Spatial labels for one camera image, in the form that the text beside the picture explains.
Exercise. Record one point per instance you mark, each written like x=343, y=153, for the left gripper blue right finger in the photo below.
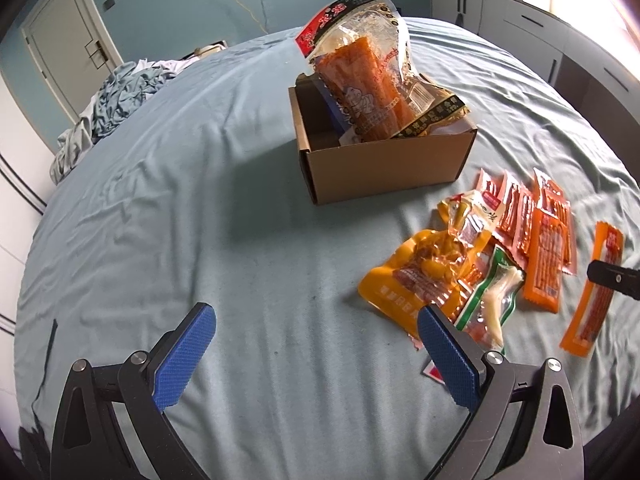
x=478, y=380

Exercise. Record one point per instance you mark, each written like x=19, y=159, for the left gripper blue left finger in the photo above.
x=150, y=382

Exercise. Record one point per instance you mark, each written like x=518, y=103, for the green white snack packet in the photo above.
x=492, y=302

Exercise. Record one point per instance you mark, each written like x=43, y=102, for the long orange spicy strip packet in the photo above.
x=596, y=299

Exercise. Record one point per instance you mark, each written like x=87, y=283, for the pink orange spicy stick packet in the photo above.
x=550, y=197

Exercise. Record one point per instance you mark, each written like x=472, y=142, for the yellow chicken feet snack bag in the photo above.
x=432, y=265

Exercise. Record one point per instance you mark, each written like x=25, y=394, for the light blue bed sheet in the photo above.
x=199, y=197

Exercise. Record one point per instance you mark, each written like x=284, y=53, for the white grey cabinet row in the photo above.
x=598, y=86

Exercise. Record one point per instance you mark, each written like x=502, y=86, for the brown cardboard box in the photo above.
x=335, y=172

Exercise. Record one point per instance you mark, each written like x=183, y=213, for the crumpled blue grey blanket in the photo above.
x=121, y=94

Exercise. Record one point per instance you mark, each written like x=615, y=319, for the grey white door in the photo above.
x=72, y=49

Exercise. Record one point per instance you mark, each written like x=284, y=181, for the large clear red snack bag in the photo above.
x=360, y=50

